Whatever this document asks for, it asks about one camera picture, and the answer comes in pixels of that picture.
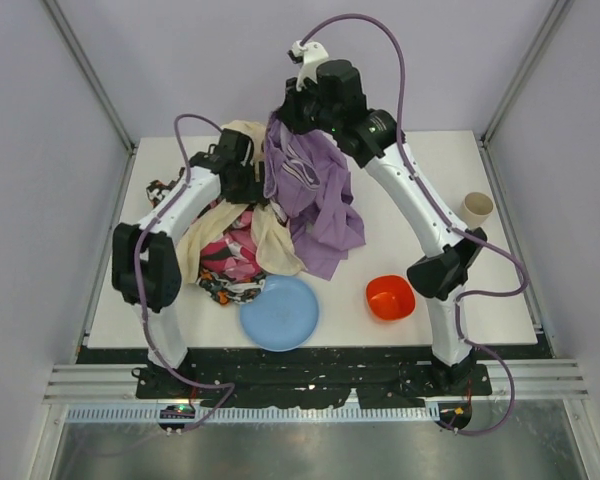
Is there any purple cloth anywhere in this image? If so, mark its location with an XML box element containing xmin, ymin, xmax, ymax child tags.
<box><xmin>264</xmin><ymin>115</ymin><xmax>366</xmax><ymax>280</ymax></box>

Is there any cream cloth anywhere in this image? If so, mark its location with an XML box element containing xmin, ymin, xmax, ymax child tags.
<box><xmin>172</xmin><ymin>118</ymin><xmax>306</xmax><ymax>289</ymax></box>

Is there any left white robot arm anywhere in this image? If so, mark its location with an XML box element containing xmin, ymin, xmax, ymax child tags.
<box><xmin>111</xmin><ymin>129</ymin><xmax>256</xmax><ymax>395</ymax></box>

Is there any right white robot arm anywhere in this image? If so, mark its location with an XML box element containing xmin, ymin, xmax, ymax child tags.
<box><xmin>277</xmin><ymin>60</ymin><xmax>481</xmax><ymax>392</ymax></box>

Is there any pink patterned cloth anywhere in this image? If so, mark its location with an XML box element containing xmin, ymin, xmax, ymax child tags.
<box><xmin>200</xmin><ymin>209</ymin><xmax>262</xmax><ymax>282</ymax></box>

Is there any black orange patterned cloth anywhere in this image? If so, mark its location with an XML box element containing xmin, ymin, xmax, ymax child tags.
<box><xmin>145</xmin><ymin>178</ymin><xmax>269</xmax><ymax>307</ymax></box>

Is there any light blue plate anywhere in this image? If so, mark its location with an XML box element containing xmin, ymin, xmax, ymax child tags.
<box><xmin>239</xmin><ymin>275</ymin><xmax>320</xmax><ymax>353</ymax></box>

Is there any beige paper cup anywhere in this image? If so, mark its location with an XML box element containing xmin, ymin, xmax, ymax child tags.
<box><xmin>459</xmin><ymin>192</ymin><xmax>494</xmax><ymax>229</ymax></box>

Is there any orange plastic bowl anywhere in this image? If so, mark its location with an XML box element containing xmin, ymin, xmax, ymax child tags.
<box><xmin>365</xmin><ymin>275</ymin><xmax>416</xmax><ymax>322</ymax></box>

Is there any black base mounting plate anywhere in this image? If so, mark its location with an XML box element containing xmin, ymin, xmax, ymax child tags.
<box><xmin>77</xmin><ymin>347</ymin><xmax>492</xmax><ymax>409</ymax></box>

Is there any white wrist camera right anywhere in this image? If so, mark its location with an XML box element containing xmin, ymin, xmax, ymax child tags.
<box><xmin>288</xmin><ymin>41</ymin><xmax>329</xmax><ymax>92</ymax></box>

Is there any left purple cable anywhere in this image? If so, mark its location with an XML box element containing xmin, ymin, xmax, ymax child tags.
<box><xmin>134</xmin><ymin>114</ymin><xmax>239</xmax><ymax>436</ymax></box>

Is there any right aluminium frame post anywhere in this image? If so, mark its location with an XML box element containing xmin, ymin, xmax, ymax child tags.
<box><xmin>478</xmin><ymin>0</ymin><xmax>576</xmax><ymax>149</ymax></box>

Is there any aluminium frame post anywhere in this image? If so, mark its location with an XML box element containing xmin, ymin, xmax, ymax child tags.
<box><xmin>40</xmin><ymin>0</ymin><xmax>136</xmax><ymax>154</ymax></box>
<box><xmin>478</xmin><ymin>0</ymin><xmax>576</xmax><ymax>149</ymax></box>

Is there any white perforated cable duct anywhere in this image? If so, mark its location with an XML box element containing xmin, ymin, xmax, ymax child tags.
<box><xmin>65</xmin><ymin>402</ymin><xmax>439</xmax><ymax>424</ymax></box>

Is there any left aluminium frame post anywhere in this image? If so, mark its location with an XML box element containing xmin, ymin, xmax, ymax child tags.
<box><xmin>40</xmin><ymin>0</ymin><xmax>136</xmax><ymax>154</ymax></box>

